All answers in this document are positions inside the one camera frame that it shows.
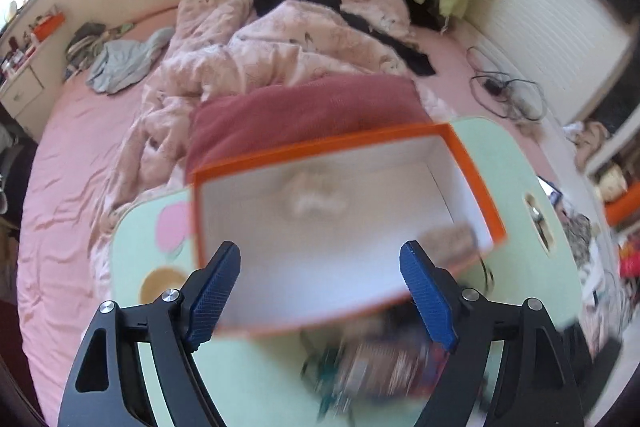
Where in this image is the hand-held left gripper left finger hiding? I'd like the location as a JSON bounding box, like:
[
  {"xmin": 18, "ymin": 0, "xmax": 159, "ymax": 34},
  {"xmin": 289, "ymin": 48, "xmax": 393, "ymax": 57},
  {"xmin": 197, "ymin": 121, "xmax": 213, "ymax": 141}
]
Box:
[{"xmin": 57, "ymin": 241, "xmax": 242, "ymax": 427}]

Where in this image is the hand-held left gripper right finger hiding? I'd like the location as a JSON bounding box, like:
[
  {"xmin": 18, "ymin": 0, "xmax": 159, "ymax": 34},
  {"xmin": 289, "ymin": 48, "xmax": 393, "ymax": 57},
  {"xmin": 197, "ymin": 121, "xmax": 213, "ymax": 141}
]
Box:
[{"xmin": 399, "ymin": 240, "xmax": 586, "ymax": 427}]

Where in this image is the orange cardboard box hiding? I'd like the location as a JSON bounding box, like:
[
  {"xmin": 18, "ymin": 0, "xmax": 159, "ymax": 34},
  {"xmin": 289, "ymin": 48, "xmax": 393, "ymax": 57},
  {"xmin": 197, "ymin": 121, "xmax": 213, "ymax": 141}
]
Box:
[{"xmin": 189, "ymin": 122, "xmax": 508, "ymax": 339}]

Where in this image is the light green desktop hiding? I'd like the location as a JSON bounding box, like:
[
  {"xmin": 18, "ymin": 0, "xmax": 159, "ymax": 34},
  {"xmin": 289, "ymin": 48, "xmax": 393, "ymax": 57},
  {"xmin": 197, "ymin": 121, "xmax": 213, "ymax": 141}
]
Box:
[{"xmin": 107, "ymin": 116, "xmax": 583, "ymax": 427}]

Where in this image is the wooden bowl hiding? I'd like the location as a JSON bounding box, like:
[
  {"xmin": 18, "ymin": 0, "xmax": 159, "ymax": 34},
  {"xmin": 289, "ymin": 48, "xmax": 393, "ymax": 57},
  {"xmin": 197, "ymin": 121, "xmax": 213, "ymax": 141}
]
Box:
[{"xmin": 139, "ymin": 268, "xmax": 188, "ymax": 303}]

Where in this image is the patterned cloth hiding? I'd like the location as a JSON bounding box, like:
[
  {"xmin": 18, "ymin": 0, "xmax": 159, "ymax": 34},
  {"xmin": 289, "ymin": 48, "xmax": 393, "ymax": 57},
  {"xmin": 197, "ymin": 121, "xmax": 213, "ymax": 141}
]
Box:
[{"xmin": 562, "ymin": 209, "xmax": 608, "ymax": 268}]

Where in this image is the pink bed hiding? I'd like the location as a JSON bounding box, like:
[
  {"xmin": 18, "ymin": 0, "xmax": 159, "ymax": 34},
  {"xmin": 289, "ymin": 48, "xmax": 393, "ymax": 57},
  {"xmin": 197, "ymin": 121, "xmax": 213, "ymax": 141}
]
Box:
[{"xmin": 15, "ymin": 0, "xmax": 566, "ymax": 423}]

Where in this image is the dark pink pillow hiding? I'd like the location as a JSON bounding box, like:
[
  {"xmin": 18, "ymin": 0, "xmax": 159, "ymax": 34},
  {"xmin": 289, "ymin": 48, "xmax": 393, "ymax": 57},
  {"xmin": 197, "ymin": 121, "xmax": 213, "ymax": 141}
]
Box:
[{"xmin": 187, "ymin": 74, "xmax": 433, "ymax": 172}]

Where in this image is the orange object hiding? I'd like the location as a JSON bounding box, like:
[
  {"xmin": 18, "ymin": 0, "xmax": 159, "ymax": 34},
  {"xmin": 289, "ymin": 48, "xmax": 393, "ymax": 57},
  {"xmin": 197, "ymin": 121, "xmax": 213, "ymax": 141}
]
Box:
[{"xmin": 604, "ymin": 187, "xmax": 640, "ymax": 228}]

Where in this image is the beige cloth pile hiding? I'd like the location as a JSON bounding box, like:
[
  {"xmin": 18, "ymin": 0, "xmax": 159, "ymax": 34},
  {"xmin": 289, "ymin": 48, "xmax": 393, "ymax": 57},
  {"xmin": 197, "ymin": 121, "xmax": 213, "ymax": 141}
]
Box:
[{"xmin": 565, "ymin": 119, "xmax": 611, "ymax": 172}]

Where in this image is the grey garment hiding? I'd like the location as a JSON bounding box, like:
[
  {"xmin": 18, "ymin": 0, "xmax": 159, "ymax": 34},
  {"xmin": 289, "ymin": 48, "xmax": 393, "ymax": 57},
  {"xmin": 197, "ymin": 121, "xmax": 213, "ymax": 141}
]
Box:
[{"xmin": 86, "ymin": 27, "xmax": 176, "ymax": 95}]

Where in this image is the pink quilt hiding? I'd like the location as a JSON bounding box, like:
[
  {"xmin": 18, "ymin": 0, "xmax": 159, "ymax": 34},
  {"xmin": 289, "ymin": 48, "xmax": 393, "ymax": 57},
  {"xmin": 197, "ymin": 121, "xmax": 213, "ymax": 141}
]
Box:
[{"xmin": 100, "ymin": 0, "xmax": 451, "ymax": 228}]

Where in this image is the white nightstand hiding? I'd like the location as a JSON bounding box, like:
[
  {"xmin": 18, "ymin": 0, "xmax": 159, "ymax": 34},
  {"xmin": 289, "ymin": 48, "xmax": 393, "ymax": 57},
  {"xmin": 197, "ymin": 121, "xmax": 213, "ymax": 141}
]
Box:
[{"xmin": 0, "ymin": 57, "xmax": 46, "ymax": 120}]

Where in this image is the striped clothes pile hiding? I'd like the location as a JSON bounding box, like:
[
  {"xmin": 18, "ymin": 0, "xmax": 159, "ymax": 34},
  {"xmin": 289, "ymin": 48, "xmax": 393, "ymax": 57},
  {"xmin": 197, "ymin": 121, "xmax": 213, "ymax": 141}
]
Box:
[{"xmin": 65, "ymin": 22, "xmax": 108, "ymax": 68}]

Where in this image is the white ribbed panel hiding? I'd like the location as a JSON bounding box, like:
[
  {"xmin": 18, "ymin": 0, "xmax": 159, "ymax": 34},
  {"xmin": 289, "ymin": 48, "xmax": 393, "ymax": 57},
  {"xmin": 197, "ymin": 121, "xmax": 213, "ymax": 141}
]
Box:
[{"xmin": 470, "ymin": 0, "xmax": 633, "ymax": 125}]

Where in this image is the small orange box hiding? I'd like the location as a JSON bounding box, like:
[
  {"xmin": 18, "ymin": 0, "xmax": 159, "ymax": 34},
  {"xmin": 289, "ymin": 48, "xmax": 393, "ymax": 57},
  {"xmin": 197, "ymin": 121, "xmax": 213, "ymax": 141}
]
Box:
[{"xmin": 31, "ymin": 13, "xmax": 67, "ymax": 42}]

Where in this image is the tangle of black cables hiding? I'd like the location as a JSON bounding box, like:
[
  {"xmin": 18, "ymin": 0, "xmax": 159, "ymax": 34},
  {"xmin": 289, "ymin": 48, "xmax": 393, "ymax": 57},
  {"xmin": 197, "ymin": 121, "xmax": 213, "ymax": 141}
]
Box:
[{"xmin": 466, "ymin": 46, "xmax": 546, "ymax": 122}]

